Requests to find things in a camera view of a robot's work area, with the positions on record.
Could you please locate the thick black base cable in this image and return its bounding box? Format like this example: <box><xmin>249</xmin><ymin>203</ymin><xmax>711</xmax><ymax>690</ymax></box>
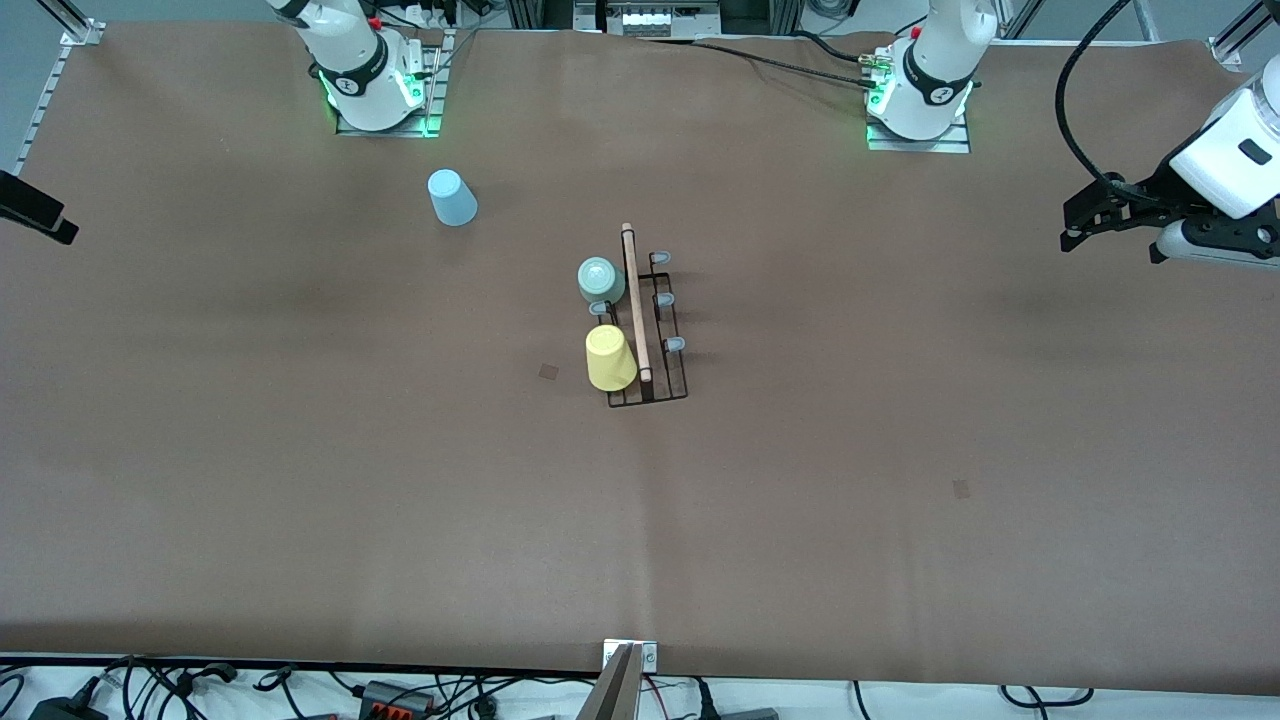
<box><xmin>640</xmin><ymin>30</ymin><xmax>887</xmax><ymax>96</ymax></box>

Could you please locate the black aluminium frame rack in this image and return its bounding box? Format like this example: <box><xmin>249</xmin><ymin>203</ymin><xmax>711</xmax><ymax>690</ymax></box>
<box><xmin>505</xmin><ymin>0</ymin><xmax>803</xmax><ymax>39</ymax></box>

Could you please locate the black wire cup holder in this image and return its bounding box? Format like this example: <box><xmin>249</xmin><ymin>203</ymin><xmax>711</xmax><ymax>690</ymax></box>
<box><xmin>588</xmin><ymin>222</ymin><xmax>691</xmax><ymax>409</ymax></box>

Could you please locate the black power adapter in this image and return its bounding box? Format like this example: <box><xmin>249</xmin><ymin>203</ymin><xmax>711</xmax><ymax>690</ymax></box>
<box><xmin>28</xmin><ymin>696</ymin><xmax>109</xmax><ymax>720</ymax></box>

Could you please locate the small metal edge bracket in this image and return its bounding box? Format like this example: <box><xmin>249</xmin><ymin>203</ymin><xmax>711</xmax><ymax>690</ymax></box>
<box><xmin>602</xmin><ymin>640</ymin><xmax>659</xmax><ymax>673</ymax></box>

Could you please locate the white power strip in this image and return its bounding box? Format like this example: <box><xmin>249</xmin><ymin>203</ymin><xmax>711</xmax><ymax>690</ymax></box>
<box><xmin>395</xmin><ymin>0</ymin><xmax>473</xmax><ymax>29</ymax></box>

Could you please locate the black plug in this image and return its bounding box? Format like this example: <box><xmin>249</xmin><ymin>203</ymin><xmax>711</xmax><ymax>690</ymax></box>
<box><xmin>693</xmin><ymin>678</ymin><xmax>779</xmax><ymax>720</ymax></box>

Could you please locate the white box in rack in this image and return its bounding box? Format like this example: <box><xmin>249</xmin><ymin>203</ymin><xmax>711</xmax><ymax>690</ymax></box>
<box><xmin>600</xmin><ymin>0</ymin><xmax>721</xmax><ymax>33</ymax></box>

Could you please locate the yellow plastic cup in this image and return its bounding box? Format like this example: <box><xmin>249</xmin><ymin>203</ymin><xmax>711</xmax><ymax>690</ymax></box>
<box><xmin>585</xmin><ymin>324</ymin><xmax>639</xmax><ymax>393</ymax></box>

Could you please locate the brown table cover mat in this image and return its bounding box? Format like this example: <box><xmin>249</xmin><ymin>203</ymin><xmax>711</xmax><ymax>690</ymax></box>
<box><xmin>0</xmin><ymin>22</ymin><xmax>1280</xmax><ymax>697</ymax></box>

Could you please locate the tangled black cable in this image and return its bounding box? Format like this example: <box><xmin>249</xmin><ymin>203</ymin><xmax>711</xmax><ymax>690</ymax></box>
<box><xmin>100</xmin><ymin>655</ymin><xmax>243</xmax><ymax>720</ymax></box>

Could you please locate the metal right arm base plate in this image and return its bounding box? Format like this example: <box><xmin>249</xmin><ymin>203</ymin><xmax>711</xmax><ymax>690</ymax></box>
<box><xmin>335</xmin><ymin>30</ymin><xmax>457</xmax><ymax>139</ymax></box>

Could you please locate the grey camera mount pole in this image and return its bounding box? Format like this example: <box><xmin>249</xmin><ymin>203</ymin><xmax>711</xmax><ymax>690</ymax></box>
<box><xmin>577</xmin><ymin>643</ymin><xmax>644</xmax><ymax>720</ymax></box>

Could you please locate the black and red connector block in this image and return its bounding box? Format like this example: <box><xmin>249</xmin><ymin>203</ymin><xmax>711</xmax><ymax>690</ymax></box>
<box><xmin>358</xmin><ymin>680</ymin><xmax>438</xmax><ymax>718</ymax></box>

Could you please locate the pale green plastic cup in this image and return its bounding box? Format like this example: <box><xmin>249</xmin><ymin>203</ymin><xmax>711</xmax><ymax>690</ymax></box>
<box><xmin>577</xmin><ymin>256</ymin><xmax>627</xmax><ymax>306</ymax></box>

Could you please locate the black looped cable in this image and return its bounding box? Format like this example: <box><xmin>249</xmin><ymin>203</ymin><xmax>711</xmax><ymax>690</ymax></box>
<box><xmin>1000</xmin><ymin>684</ymin><xmax>1094</xmax><ymax>708</ymax></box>

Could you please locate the light blue plastic cup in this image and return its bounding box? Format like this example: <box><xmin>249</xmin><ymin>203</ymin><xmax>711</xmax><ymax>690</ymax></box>
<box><xmin>427</xmin><ymin>168</ymin><xmax>479</xmax><ymax>228</ymax></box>

